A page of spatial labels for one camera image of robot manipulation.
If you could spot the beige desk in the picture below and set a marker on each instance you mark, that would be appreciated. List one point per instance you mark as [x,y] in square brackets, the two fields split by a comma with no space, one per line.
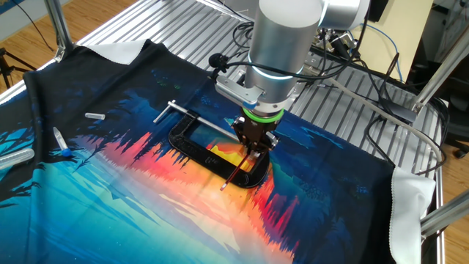
[403,22]

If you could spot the black monitor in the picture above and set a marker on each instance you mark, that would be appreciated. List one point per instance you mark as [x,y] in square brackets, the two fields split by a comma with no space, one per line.
[379,9]

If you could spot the metal camera mount stand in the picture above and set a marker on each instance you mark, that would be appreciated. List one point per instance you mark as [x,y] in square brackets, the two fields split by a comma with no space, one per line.
[342,42]

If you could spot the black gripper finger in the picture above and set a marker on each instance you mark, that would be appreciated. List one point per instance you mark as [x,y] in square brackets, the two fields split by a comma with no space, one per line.
[243,142]
[270,142]

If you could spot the black tripod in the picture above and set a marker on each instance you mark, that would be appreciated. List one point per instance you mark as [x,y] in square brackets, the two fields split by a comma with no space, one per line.
[4,67]

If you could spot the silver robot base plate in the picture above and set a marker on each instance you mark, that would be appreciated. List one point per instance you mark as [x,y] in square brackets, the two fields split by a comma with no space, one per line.
[306,82]

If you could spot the black power adapter box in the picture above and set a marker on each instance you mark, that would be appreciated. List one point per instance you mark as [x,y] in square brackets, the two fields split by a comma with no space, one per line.
[401,111]

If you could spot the red black striped pencil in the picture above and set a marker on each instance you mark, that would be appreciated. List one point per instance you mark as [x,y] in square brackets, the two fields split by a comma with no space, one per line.
[236,172]

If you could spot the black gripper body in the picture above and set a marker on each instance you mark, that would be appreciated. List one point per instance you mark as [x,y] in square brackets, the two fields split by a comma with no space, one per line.
[256,131]

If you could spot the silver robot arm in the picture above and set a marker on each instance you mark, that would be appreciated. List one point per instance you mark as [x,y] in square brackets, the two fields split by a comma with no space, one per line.
[286,44]

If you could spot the small clear plastic tube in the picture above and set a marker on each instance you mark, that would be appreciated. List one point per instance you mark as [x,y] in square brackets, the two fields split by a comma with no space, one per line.
[95,116]

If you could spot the aluminium frame beam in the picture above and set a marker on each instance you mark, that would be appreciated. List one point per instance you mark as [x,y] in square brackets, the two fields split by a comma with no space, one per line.
[447,214]

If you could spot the large clear plastic tube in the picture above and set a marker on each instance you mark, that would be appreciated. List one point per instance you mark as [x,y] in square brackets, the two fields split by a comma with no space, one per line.
[16,158]

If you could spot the upright aluminium frame post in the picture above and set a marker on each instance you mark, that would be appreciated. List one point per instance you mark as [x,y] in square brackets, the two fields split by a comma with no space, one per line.
[55,22]

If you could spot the sunset forest printed cloth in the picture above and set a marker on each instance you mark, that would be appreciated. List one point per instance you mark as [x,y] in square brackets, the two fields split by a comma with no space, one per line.
[110,205]

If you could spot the white black pencil sharpener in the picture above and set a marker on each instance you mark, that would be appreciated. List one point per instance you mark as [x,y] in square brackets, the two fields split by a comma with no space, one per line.
[256,157]

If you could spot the black metal C-clamp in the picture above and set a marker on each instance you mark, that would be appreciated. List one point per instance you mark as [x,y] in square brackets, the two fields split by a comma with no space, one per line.
[190,146]

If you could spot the slanted aluminium frame post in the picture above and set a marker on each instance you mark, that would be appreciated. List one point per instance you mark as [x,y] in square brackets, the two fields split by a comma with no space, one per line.
[439,69]

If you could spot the clear tube with blue cap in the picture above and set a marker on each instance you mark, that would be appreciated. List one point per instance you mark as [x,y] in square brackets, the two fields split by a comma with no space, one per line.
[60,139]

